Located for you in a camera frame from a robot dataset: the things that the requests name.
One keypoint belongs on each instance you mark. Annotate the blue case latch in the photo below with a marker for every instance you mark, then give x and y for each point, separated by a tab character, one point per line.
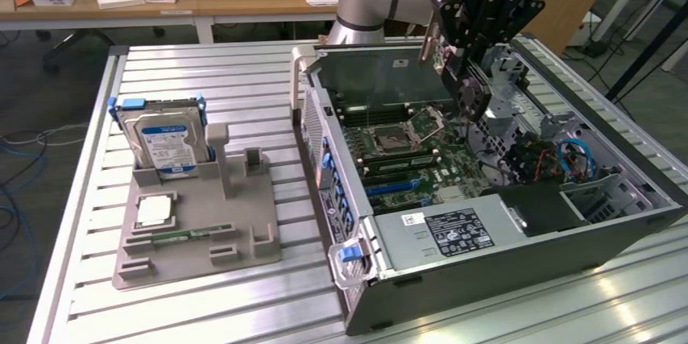
348	255

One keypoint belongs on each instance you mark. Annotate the silver metal drive cage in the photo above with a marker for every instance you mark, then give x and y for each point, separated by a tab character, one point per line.
505	130

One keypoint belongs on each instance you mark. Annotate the black office chair base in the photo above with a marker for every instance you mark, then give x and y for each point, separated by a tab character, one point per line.
75	40

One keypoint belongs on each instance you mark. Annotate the green motherboard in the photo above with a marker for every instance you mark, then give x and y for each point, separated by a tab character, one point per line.
456	175

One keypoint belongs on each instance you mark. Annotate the hard disk in blue caddy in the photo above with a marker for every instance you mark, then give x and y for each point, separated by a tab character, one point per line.
167	146

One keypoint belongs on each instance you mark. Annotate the silver disk bay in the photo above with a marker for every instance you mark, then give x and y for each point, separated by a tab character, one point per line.
607	199

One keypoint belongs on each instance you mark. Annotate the open dark grey PC case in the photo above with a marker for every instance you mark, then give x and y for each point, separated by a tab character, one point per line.
484	275

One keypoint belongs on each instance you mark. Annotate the green expansion card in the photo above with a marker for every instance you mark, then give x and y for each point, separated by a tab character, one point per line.
472	94

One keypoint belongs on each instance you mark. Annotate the black plastic shroud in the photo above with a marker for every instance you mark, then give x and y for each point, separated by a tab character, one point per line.
537	211

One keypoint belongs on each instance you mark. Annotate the blue expansion slot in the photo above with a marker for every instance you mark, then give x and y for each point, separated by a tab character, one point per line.
395	188

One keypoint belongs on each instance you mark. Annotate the grey plastic parts rack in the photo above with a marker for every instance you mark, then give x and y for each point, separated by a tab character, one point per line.
215	207

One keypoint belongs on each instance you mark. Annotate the open metal socket cover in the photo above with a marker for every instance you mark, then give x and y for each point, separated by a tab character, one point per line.
429	120

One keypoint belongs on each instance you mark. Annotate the CPU socket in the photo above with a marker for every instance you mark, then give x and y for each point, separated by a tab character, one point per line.
392	138

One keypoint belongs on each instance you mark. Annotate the black slanted stand pole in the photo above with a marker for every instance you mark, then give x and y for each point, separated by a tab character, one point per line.
641	42

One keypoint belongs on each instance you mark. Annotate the silver CPU chip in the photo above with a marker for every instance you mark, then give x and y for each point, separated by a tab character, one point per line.
153	211

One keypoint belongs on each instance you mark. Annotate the green RAM stick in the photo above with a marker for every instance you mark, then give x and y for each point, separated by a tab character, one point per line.
188	235

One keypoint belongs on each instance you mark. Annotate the grey power supply with label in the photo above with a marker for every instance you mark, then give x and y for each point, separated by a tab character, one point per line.
408	243

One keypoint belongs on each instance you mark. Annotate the white table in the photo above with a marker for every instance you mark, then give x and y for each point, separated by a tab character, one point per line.
672	9

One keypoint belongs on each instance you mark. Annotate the white box with red dot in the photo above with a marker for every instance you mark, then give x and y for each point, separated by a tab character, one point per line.
585	30

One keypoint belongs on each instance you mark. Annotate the installed dark RAM stick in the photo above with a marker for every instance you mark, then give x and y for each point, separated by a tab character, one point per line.
400	163

